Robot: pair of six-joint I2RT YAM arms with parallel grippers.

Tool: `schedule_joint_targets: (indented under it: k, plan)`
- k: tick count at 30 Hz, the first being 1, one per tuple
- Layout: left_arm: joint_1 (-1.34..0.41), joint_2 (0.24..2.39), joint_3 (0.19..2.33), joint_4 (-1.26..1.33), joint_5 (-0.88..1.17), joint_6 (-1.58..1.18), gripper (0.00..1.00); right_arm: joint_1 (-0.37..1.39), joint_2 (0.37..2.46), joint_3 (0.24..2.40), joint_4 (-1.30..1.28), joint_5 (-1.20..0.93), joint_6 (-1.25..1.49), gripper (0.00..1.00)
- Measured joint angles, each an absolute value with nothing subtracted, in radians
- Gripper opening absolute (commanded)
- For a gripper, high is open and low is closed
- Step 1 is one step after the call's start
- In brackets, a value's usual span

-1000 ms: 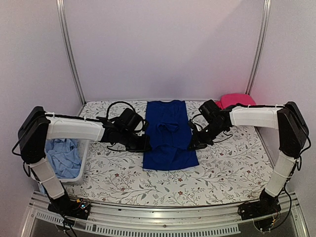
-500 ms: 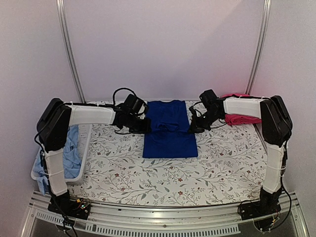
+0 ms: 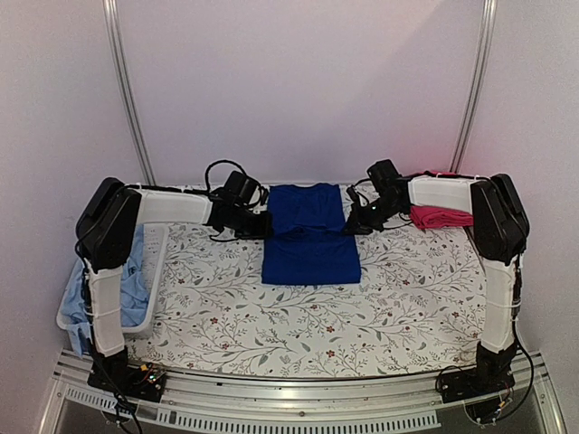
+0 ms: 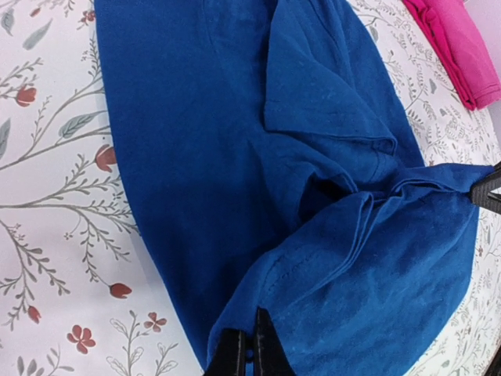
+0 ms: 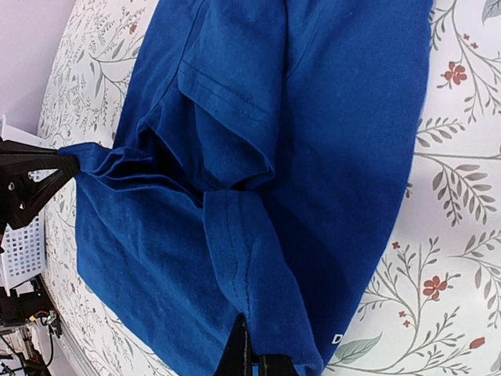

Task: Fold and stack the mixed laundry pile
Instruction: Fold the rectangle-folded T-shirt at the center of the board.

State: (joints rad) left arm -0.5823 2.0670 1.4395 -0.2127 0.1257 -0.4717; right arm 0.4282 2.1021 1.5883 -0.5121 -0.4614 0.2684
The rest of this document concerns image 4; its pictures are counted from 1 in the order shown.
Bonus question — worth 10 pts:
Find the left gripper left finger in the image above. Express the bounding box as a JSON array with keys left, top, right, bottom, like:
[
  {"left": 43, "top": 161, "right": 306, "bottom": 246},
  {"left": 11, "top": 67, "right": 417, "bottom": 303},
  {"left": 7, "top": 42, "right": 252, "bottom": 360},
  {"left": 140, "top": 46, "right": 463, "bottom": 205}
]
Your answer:
[{"left": 204, "top": 329, "right": 247, "bottom": 376}]

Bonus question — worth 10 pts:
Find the folded pink garment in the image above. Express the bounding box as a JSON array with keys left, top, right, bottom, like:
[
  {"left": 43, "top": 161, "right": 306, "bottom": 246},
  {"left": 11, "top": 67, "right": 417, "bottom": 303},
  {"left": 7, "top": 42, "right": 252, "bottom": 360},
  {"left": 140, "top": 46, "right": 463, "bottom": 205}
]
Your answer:
[{"left": 402, "top": 0, "right": 500, "bottom": 110}]

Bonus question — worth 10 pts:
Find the floral table mat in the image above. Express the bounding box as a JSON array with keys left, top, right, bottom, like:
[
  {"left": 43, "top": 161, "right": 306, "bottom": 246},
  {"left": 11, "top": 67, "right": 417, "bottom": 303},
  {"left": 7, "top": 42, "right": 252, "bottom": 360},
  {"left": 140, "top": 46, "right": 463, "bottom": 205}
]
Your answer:
[{"left": 1, "top": 1, "right": 500, "bottom": 375}]

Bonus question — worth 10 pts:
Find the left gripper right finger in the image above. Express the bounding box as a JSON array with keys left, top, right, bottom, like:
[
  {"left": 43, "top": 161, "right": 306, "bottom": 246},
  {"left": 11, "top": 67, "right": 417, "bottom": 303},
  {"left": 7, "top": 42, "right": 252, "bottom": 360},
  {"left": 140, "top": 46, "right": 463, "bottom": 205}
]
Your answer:
[{"left": 254, "top": 308, "right": 296, "bottom": 376}]

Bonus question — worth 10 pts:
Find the blue printed t-shirt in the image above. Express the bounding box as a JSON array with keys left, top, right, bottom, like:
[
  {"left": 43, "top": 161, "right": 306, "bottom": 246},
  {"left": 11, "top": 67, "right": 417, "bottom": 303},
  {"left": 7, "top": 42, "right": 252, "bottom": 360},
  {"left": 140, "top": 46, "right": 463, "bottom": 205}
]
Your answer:
[{"left": 95, "top": 1, "right": 493, "bottom": 375}]

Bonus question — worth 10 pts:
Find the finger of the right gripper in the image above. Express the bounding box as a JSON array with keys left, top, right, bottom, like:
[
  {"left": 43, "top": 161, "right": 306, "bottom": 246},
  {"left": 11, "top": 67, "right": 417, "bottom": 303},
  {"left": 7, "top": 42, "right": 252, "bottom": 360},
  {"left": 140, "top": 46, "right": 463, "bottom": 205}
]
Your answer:
[{"left": 470, "top": 163, "right": 501, "bottom": 214}]

